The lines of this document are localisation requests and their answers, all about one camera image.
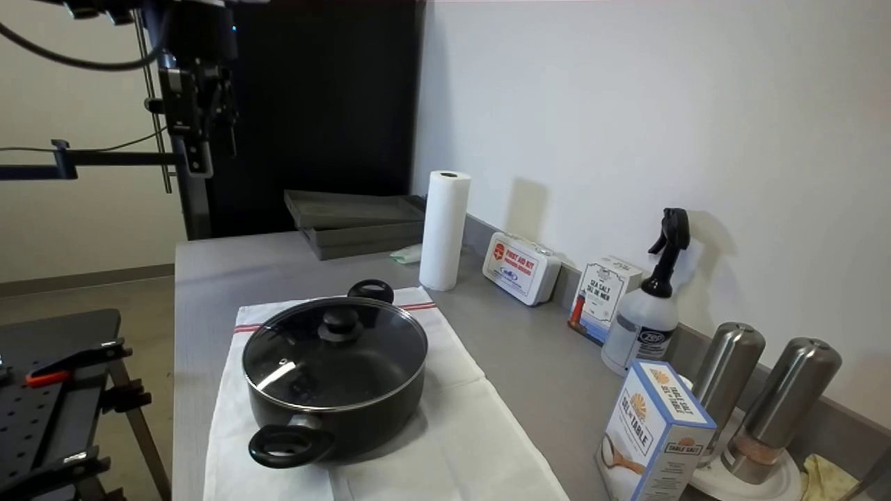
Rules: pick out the white red-striped dish towel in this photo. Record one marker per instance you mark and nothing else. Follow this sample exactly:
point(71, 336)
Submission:
point(480, 438)

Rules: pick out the white grinder base plate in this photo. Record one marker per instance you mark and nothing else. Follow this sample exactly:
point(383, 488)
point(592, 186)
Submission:
point(738, 487)

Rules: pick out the sea salt box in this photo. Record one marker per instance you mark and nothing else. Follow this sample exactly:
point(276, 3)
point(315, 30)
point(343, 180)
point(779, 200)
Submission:
point(604, 299)

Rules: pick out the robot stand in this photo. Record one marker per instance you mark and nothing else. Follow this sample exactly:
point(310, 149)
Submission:
point(42, 417)

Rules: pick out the stack of grey trays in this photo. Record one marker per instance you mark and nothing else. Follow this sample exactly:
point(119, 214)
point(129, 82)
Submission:
point(351, 219)

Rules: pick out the white first aid kit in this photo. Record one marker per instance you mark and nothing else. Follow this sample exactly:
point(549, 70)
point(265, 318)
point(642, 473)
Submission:
point(521, 270)

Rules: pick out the white spray bottle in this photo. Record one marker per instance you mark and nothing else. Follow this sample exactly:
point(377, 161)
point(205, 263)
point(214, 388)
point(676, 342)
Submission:
point(637, 327)

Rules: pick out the paper towel roll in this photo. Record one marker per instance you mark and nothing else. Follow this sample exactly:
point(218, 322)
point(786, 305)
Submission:
point(443, 236)

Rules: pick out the pale green cloth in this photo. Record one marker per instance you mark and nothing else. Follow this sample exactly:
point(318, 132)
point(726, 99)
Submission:
point(407, 255)

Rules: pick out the black cooking pot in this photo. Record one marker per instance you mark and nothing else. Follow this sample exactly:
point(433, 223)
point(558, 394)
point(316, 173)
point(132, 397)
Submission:
point(362, 410)

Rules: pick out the steel grinder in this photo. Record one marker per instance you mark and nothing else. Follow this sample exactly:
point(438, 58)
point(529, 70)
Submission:
point(790, 403)
point(729, 369)

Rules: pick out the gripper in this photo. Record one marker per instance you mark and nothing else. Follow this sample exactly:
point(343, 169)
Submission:
point(200, 35)

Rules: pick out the table salt box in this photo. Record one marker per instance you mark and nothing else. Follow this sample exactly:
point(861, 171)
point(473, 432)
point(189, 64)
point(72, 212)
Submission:
point(651, 438)

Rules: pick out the yellow cloth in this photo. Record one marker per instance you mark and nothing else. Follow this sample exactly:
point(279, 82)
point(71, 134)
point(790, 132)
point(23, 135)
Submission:
point(828, 481)

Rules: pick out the glass pot lid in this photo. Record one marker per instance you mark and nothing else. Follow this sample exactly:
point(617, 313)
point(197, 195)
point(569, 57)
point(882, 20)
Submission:
point(334, 362)

